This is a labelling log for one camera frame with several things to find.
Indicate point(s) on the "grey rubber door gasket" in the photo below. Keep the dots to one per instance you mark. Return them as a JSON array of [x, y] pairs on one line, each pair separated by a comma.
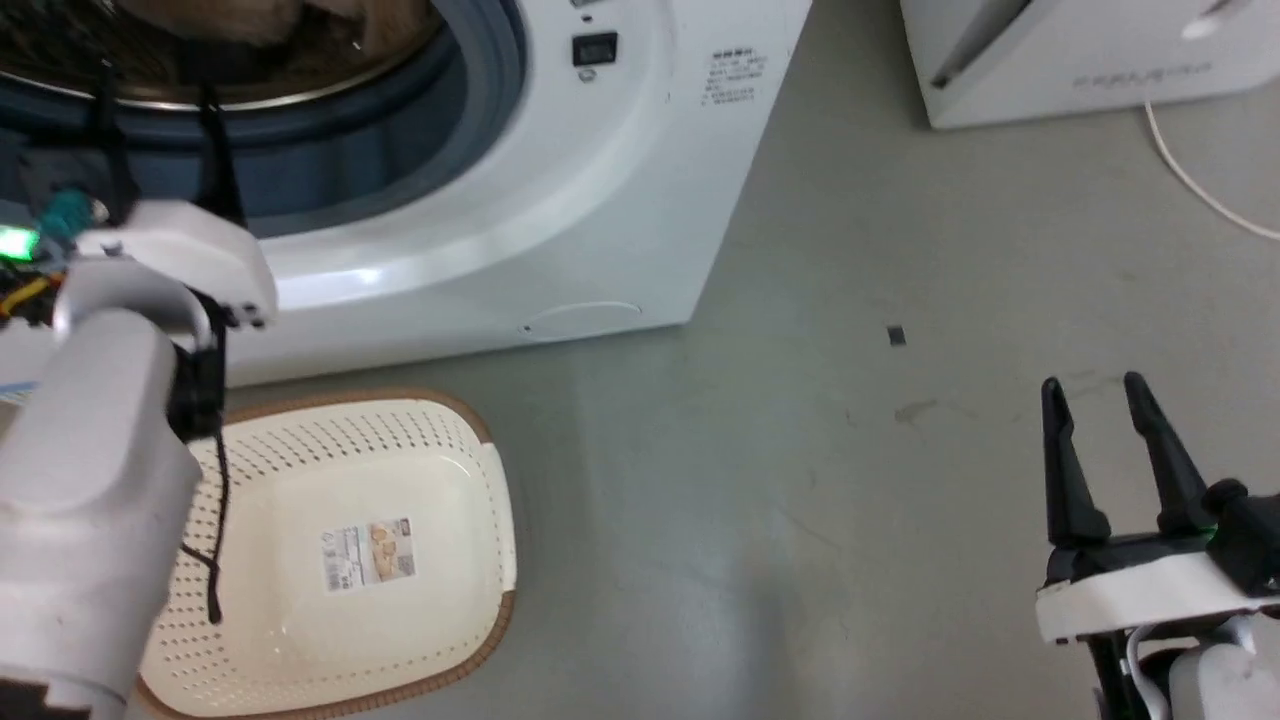
[[400, 130]]

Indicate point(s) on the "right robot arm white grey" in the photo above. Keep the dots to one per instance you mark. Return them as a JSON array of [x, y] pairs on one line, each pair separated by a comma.
[[1200, 675]]

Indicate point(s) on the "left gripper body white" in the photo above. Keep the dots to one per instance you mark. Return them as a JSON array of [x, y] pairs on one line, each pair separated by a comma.
[[190, 250]]

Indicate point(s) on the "small black door latch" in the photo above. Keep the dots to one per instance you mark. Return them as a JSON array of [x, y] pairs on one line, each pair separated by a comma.
[[595, 50]]

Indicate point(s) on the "laundry inside drum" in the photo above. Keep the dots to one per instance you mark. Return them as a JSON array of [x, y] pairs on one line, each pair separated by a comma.
[[250, 15]]

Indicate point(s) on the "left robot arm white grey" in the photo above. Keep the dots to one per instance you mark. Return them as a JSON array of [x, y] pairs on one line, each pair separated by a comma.
[[90, 480]]

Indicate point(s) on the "printed paper label sticker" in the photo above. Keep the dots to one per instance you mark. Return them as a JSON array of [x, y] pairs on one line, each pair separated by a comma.
[[366, 553]]

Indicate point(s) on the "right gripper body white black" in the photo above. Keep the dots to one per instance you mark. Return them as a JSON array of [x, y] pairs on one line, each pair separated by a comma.
[[1150, 575]]

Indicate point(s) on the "white front-load washing machine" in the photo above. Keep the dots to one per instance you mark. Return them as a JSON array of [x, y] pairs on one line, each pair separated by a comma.
[[560, 200]]

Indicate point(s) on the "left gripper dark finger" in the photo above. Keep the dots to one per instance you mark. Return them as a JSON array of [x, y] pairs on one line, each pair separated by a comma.
[[222, 160], [112, 150]]

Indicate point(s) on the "cream perforated laundry basket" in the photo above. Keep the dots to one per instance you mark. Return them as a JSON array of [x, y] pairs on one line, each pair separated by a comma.
[[380, 470]]

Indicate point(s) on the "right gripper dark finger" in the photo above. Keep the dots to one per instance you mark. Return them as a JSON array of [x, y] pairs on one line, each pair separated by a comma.
[[1068, 470], [1165, 450]]

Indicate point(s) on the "white box appliance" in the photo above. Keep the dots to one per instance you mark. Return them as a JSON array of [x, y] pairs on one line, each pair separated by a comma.
[[1090, 50]]

